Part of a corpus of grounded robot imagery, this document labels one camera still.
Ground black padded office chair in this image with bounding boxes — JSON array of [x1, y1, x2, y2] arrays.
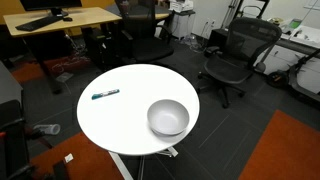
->
[[114, 0, 175, 66]]

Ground white bowl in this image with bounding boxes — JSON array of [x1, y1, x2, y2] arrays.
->
[[146, 98, 191, 137]]

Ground wooden desk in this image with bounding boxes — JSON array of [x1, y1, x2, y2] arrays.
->
[[2, 6, 123, 95]]

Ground white table base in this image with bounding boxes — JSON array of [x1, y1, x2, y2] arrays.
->
[[107, 145, 180, 180]]

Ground white side desk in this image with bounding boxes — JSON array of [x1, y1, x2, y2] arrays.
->
[[256, 17, 320, 95]]

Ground teal capped white marker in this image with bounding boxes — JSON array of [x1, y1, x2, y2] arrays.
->
[[91, 88, 121, 101]]

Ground black computer tower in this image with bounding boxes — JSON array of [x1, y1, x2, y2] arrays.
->
[[81, 26, 115, 72]]

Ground black kick scooter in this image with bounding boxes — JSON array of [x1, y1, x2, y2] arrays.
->
[[265, 49, 320, 105]]

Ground black mesh office chair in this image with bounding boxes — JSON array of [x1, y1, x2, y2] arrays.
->
[[197, 17, 283, 110]]

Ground white cabinet with printer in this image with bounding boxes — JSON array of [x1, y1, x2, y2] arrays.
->
[[167, 0, 196, 40]]

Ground black keyboard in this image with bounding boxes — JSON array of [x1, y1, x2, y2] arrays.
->
[[14, 15, 64, 33]]

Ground small white paper scrap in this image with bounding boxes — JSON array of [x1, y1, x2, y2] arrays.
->
[[63, 152, 75, 164]]

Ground black computer monitor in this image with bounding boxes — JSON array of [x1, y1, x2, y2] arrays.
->
[[19, 0, 83, 18]]

